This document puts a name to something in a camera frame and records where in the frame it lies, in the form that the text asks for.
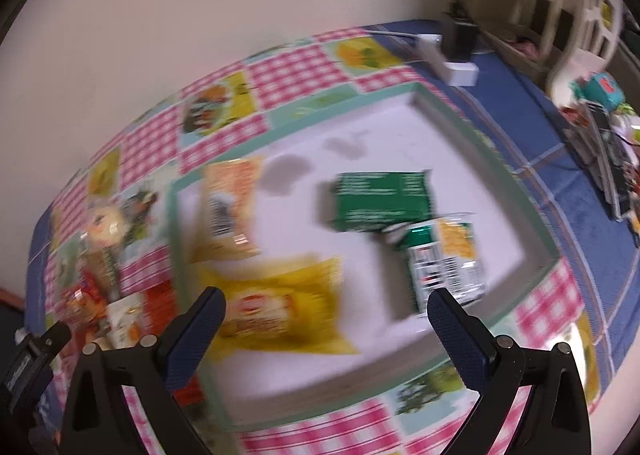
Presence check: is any blue plaid cloth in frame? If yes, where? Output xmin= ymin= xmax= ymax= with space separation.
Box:
xmin=24 ymin=19 xmax=640 ymax=416

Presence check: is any orange red wafer packet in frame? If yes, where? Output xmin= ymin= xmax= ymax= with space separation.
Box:
xmin=142 ymin=278 xmax=206 ymax=409

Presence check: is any clear steamed cake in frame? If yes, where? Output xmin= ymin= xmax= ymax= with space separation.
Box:
xmin=80 ymin=200 xmax=130 ymax=251

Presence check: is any green edged clear cake packet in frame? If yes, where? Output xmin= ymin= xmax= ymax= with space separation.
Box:
xmin=79 ymin=243 xmax=122 ymax=302

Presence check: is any white shelf rack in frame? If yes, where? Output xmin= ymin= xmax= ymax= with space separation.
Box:
xmin=465 ymin=0 xmax=625 ymax=96

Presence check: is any dark green biscuit packet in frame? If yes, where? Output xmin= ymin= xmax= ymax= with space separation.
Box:
xmin=331 ymin=170 xmax=435 ymax=232

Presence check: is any white power strip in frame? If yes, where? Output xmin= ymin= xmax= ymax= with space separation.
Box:
xmin=416 ymin=33 xmax=480 ymax=88

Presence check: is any green white corn snack packet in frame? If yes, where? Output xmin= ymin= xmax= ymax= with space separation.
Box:
xmin=382 ymin=212 xmax=487 ymax=314

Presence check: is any yellow soft bread packet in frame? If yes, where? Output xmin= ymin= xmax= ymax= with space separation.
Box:
xmin=195 ymin=255 xmax=358 ymax=361

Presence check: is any teal rimmed white tray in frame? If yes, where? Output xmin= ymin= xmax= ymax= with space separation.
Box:
xmin=166 ymin=83 xmax=560 ymax=430

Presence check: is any black power adapter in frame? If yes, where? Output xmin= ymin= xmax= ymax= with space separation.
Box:
xmin=440 ymin=2 xmax=478 ymax=63

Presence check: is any beige orange pastry packet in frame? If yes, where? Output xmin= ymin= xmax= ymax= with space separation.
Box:
xmin=192 ymin=157 xmax=262 ymax=263

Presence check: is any pink checkered picture tablecloth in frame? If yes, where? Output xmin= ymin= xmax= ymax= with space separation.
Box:
xmin=41 ymin=27 xmax=601 ymax=455

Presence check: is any teal toy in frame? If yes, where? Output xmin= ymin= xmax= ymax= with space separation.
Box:
xmin=570 ymin=71 xmax=626 ymax=112

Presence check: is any red cartoon snack packet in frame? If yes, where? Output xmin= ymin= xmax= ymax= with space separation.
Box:
xmin=60 ymin=271 xmax=111 ymax=342

